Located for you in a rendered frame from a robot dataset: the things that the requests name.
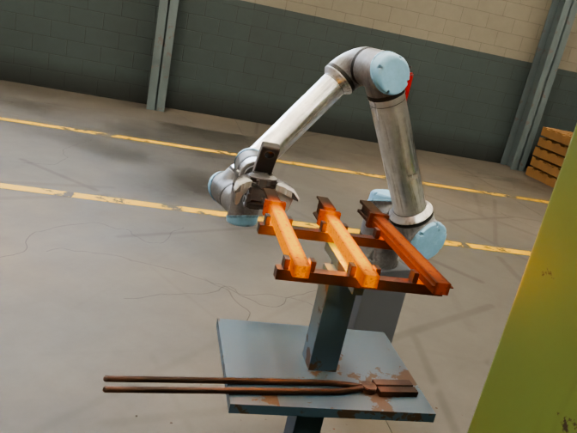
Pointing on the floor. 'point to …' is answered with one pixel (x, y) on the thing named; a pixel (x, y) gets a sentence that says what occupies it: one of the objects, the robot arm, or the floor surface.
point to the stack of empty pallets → (549, 155)
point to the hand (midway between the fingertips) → (268, 192)
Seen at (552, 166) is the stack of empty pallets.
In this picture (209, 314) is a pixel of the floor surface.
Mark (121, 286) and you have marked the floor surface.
